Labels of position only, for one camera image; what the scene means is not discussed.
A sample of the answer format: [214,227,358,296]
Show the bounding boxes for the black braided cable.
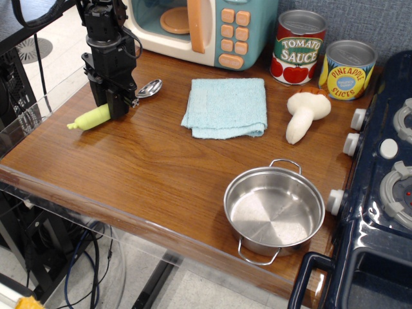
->
[11,0,70,29]

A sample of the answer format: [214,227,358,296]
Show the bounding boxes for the black computer tower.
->
[1,48,37,130]

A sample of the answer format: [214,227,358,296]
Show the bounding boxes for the pineapple slices can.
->
[318,40,378,101]

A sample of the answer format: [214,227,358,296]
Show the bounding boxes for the teal toy microwave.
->
[125,0,278,71]

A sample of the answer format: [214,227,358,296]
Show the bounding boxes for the stainless steel pot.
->
[223,158,326,266]

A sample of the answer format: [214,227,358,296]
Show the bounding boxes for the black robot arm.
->
[77,1,139,119]

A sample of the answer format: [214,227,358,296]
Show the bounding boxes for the white plush mushroom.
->
[286,87,332,145]

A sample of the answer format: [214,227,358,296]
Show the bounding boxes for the blue floor cable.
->
[64,221,113,309]

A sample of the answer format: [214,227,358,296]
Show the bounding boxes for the tomato sauce can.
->
[270,10,327,85]

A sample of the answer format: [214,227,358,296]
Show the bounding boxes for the black table leg frame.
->
[131,252,182,309]

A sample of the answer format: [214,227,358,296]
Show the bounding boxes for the light blue folded cloth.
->
[181,78,268,140]

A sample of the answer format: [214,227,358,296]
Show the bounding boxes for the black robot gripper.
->
[82,33,137,120]

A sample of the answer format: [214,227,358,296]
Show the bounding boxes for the green handled ice cream scoop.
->
[66,79,164,131]

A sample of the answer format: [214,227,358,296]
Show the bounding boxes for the clear acrylic table guard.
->
[0,32,181,268]

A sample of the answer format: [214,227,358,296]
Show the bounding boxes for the dark blue toy stove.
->
[288,51,411,308]

